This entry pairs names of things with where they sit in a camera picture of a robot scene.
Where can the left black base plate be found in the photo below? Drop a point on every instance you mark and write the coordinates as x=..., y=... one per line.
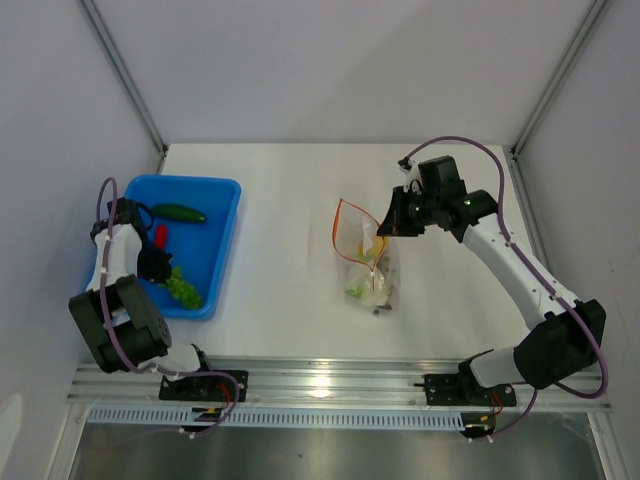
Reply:
x=197, y=389

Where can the aluminium frame post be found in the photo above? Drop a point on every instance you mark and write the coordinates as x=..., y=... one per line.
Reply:
x=567, y=61
x=121, y=71

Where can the right aluminium frame post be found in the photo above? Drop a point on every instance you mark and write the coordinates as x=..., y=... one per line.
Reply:
x=567, y=61

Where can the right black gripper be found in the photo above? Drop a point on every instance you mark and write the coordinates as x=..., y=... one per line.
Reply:
x=395, y=224

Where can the green lettuce piece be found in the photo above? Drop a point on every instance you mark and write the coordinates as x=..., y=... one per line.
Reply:
x=182, y=290

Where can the clear zip top bag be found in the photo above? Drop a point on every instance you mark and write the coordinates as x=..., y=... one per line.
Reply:
x=369, y=263

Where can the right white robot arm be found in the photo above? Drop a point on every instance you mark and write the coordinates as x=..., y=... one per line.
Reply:
x=564, y=331

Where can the white slotted cable duct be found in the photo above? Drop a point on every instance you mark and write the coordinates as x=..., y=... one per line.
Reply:
x=279, y=418

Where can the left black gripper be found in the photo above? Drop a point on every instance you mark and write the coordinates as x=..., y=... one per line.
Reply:
x=160, y=271

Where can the green cucumber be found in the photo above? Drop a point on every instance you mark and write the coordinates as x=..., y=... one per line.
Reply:
x=178, y=213

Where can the white green cauliflower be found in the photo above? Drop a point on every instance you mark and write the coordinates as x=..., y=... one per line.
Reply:
x=370, y=288

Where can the aluminium mounting rail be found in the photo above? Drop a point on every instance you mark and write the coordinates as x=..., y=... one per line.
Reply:
x=329, y=384

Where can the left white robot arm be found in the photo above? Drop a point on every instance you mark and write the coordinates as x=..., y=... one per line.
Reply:
x=120, y=323

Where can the blue plastic bin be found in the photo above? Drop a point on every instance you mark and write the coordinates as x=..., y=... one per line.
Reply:
x=200, y=250

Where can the left aluminium frame post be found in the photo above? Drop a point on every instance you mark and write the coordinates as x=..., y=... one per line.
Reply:
x=121, y=71

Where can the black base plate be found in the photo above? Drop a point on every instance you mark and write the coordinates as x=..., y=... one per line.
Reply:
x=197, y=389
x=458, y=390

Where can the yellow mango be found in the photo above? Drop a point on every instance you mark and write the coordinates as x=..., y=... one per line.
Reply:
x=372, y=248

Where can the red chili pepper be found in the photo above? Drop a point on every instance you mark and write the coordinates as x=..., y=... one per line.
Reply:
x=161, y=236

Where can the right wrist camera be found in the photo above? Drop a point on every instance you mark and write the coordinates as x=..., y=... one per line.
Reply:
x=412, y=183

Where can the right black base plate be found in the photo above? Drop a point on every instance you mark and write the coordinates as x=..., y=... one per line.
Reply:
x=458, y=390

